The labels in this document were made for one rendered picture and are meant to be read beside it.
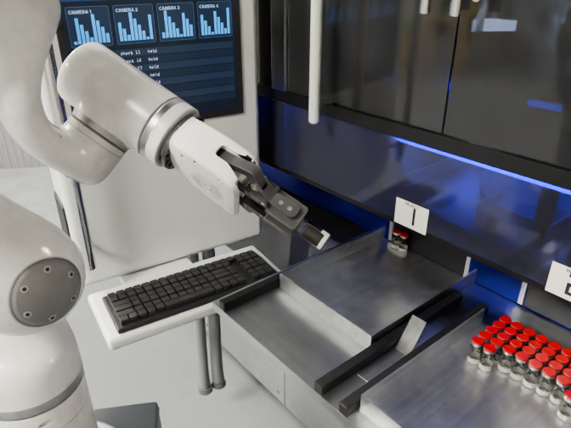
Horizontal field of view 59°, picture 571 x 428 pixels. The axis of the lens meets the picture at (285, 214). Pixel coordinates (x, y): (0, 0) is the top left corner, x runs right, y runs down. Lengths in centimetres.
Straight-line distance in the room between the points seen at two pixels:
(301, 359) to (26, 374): 47
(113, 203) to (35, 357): 65
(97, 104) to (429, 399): 66
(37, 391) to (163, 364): 162
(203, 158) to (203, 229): 80
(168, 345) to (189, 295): 117
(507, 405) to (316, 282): 44
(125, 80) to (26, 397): 38
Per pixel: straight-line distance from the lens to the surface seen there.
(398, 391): 89
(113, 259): 130
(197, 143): 57
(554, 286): 100
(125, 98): 62
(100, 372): 229
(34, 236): 53
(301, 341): 96
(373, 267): 118
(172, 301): 117
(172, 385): 216
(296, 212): 57
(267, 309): 104
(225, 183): 55
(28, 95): 57
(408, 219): 112
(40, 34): 56
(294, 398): 184
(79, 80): 65
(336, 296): 107
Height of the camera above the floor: 151
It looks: 27 degrees down
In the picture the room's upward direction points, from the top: straight up
